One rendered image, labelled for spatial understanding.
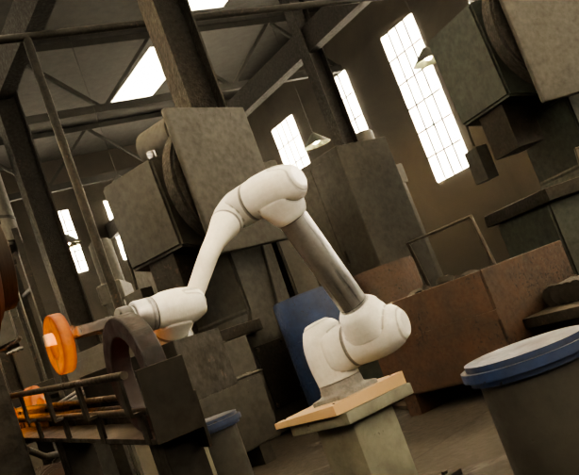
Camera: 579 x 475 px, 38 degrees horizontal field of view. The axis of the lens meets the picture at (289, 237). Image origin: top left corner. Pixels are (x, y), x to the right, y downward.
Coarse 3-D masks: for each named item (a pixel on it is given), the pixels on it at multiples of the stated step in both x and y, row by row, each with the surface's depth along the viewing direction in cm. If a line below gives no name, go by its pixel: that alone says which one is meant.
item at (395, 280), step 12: (384, 264) 579; (396, 264) 580; (408, 264) 587; (360, 276) 580; (372, 276) 577; (384, 276) 576; (396, 276) 578; (408, 276) 583; (420, 276) 597; (372, 288) 577; (384, 288) 576; (396, 288) 576; (408, 288) 579; (384, 300) 575; (396, 300) 575
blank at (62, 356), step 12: (48, 324) 209; (60, 324) 205; (60, 336) 203; (72, 336) 204; (48, 348) 213; (60, 348) 204; (72, 348) 204; (60, 360) 206; (72, 360) 205; (60, 372) 208
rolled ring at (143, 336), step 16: (112, 320) 125; (128, 320) 122; (144, 320) 122; (112, 336) 126; (128, 336) 121; (144, 336) 120; (112, 352) 129; (128, 352) 131; (144, 352) 118; (160, 352) 119; (112, 368) 130; (128, 368) 131; (112, 384) 132; (128, 384) 131
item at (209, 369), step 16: (192, 336) 184; (208, 336) 190; (176, 352) 176; (192, 352) 181; (208, 352) 187; (224, 352) 193; (192, 368) 179; (208, 368) 185; (224, 368) 191; (192, 384) 177; (208, 384) 182; (224, 384) 188
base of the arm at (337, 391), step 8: (352, 376) 285; (360, 376) 288; (336, 384) 284; (344, 384) 284; (352, 384) 284; (360, 384) 285; (368, 384) 287; (328, 392) 285; (336, 392) 283; (344, 392) 281; (352, 392) 282; (320, 400) 290; (328, 400) 285; (336, 400) 281
